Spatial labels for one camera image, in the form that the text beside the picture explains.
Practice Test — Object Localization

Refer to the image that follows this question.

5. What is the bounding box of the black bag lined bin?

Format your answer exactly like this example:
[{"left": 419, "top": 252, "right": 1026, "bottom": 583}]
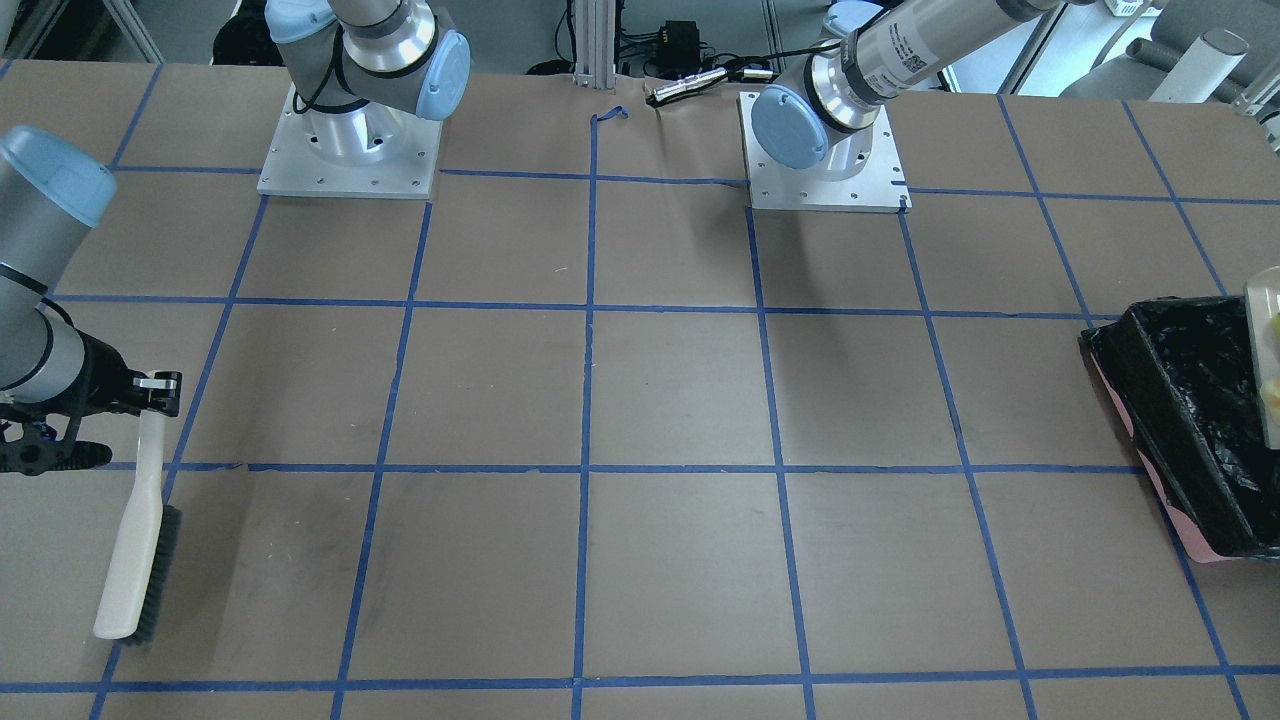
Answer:
[{"left": 1079, "top": 296, "right": 1279, "bottom": 562}]

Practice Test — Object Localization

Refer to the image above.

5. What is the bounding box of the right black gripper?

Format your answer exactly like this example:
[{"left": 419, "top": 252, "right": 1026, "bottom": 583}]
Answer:
[{"left": 1, "top": 340, "right": 183, "bottom": 477}]

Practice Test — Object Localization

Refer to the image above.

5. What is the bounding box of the beige plastic dustpan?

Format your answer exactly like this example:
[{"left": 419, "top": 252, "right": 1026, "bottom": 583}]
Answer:
[{"left": 1243, "top": 266, "right": 1279, "bottom": 450}]

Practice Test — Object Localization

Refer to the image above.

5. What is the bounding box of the beige hand brush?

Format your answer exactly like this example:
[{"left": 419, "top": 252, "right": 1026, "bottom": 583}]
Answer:
[{"left": 92, "top": 413, "right": 182, "bottom": 644}]

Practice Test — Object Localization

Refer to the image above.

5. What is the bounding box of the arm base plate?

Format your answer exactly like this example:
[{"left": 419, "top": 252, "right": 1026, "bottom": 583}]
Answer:
[
  {"left": 739, "top": 92, "right": 913, "bottom": 213},
  {"left": 257, "top": 86, "right": 443, "bottom": 201}
]

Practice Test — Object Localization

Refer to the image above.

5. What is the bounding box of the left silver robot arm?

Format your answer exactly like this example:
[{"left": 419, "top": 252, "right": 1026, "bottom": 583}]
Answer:
[{"left": 749, "top": 1, "right": 1062, "bottom": 170}]

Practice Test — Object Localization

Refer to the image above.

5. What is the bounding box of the silver cable connector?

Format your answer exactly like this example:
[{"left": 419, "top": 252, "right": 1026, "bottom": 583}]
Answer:
[{"left": 645, "top": 67, "right": 730, "bottom": 108}]

